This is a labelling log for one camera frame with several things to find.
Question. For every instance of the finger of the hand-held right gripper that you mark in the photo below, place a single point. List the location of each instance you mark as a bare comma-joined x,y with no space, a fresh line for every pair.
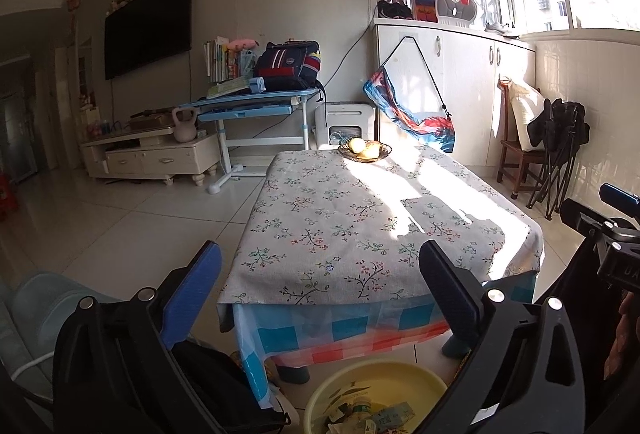
620,196
580,214

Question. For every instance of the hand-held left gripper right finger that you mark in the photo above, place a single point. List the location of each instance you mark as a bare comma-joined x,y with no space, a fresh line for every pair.
450,294

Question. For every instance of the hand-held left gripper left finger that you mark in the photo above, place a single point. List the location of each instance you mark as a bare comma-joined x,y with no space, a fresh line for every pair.
197,284

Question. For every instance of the yellow plastic basin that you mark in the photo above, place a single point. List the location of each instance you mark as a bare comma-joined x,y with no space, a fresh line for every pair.
390,379

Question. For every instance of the small paper carton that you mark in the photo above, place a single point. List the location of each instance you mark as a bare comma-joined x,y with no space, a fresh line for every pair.
395,414

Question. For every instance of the green label plastic bottle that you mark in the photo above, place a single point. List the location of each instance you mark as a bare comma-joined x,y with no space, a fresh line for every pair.
361,414

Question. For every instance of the person's right hand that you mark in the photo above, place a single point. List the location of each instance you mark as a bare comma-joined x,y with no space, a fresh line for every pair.
625,334

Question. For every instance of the blue table leg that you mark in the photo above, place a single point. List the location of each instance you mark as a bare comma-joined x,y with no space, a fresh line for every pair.
295,374
455,348

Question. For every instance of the black folding chair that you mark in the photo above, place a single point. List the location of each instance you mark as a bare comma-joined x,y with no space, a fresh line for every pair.
560,144

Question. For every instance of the wooden chair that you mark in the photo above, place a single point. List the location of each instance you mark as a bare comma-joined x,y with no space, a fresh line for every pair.
515,154

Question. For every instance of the cream cloth bag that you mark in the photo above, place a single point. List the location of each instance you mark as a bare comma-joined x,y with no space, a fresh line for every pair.
530,114

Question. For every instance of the floral tablecloth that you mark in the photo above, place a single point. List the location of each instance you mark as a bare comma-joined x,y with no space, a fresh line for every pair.
350,224

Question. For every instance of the blue red checked tablecloth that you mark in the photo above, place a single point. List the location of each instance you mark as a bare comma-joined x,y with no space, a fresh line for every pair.
320,329

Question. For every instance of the cream television stand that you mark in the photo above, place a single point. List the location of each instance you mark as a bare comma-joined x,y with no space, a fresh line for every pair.
150,154

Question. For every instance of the pink kettlebell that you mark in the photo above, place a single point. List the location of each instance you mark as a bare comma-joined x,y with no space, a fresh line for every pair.
183,126

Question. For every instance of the light blue cushioned seat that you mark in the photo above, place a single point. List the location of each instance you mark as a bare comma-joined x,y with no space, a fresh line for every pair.
40,309

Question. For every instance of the dark fruit basket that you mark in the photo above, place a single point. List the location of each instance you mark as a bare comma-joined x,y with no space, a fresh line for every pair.
365,156

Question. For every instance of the yellow fruit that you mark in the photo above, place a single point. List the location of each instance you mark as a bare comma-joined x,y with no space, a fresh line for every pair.
356,145
374,150

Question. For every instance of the dark flat box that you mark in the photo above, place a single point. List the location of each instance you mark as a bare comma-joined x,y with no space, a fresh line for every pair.
150,119

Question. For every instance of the white cabinet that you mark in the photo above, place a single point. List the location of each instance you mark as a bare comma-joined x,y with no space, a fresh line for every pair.
465,79

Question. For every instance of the colourful printed sling bag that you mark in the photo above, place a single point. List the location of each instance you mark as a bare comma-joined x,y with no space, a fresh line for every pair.
415,114

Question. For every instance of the blue study desk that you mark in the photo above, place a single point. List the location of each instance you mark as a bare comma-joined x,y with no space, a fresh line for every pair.
250,106

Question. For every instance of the green paper pad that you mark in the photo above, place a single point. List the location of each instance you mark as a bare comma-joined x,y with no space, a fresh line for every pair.
227,89

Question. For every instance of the white sneaker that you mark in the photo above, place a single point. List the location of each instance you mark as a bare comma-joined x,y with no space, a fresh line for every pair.
500,29

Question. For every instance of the light blue box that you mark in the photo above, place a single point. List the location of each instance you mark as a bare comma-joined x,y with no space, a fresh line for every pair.
257,85

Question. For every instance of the white display shelf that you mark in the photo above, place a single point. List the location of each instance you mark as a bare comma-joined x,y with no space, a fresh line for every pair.
87,89

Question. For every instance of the row of books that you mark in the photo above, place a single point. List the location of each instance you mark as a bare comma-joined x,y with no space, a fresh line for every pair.
225,59

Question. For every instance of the navy red backpack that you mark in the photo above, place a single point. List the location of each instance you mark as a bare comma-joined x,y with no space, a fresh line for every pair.
287,66

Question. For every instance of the white plastic seat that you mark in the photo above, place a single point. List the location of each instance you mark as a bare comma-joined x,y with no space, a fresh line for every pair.
455,9

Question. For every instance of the pink plush toy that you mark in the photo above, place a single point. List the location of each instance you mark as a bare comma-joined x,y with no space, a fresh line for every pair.
242,45

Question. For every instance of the orange blue box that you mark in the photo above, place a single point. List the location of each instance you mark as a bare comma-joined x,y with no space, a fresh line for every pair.
423,9

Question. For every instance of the black cloth item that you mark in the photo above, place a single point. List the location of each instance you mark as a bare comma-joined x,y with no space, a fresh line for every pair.
394,9

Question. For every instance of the small plush toy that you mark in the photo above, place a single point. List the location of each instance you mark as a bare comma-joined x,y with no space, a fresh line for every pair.
117,4

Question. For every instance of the black wall television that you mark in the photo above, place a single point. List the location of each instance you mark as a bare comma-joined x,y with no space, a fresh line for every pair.
150,24

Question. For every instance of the small wall ornament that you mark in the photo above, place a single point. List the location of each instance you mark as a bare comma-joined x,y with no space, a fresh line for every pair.
75,4

